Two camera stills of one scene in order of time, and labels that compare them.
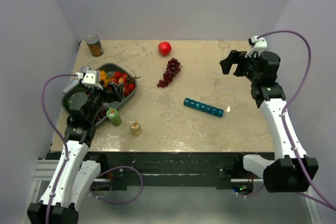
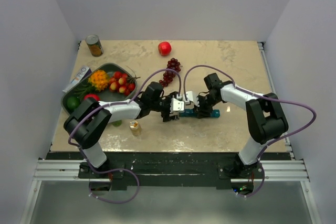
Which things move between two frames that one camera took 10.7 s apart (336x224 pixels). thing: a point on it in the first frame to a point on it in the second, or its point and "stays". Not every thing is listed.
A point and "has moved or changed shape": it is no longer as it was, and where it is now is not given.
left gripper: x=109 y=96 to x=166 y=116
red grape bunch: x=173 y=67 stays
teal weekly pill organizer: x=204 y=107 has moved or changed shape
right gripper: x=235 y=56 to x=201 y=111
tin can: x=94 y=45 stays
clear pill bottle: x=135 y=127 stays
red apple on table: x=164 y=48 stays
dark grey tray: x=117 y=79 stays
